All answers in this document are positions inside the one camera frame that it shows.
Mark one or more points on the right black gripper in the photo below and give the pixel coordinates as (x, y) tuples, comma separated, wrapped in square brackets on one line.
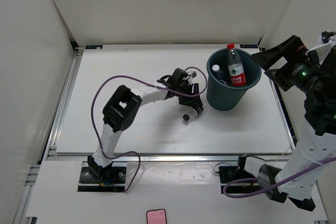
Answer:
[(287, 49)]

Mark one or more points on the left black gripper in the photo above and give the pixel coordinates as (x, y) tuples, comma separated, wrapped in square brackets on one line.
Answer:
[(189, 100)]

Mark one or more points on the small black label bottle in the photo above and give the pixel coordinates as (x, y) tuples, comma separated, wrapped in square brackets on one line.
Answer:
[(189, 115)]

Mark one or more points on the clear bottle white cap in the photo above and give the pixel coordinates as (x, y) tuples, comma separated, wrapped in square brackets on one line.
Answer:
[(219, 74)]

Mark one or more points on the red label plastic bottle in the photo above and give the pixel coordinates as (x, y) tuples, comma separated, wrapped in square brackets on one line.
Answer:
[(235, 67)]

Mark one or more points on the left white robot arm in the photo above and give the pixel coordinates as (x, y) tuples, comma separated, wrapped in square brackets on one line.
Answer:
[(121, 109)]

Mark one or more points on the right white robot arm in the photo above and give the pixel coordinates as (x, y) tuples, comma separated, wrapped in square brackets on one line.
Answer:
[(312, 71)]

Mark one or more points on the dark green plastic bin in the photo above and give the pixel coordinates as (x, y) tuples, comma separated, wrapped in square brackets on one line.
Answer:
[(222, 97)]

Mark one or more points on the pink smartphone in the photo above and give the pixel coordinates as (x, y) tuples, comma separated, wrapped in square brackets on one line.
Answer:
[(156, 216)]

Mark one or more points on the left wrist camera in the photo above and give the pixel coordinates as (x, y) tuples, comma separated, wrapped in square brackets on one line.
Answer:
[(182, 77)]

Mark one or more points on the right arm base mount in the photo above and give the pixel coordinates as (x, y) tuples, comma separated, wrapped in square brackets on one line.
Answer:
[(228, 172)]

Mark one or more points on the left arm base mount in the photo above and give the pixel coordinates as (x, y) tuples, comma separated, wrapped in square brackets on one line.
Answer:
[(112, 181)]

